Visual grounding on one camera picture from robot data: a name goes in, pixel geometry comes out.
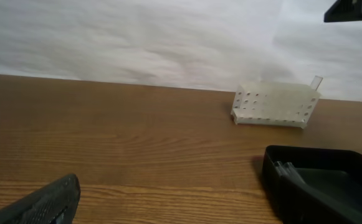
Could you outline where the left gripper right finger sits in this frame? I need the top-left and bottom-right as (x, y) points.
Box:
(323, 0), (362, 24)

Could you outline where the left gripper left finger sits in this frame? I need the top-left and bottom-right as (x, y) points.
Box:
(0, 173), (82, 224)

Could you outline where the clear test tube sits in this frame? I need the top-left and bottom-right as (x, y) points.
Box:
(310, 75), (324, 91)
(273, 160), (297, 185)
(283, 161), (307, 185)

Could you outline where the white test tube rack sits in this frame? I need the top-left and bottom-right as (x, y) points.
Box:
(230, 80), (322, 129)

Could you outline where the black tray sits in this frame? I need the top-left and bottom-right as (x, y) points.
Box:
(261, 144), (362, 224)

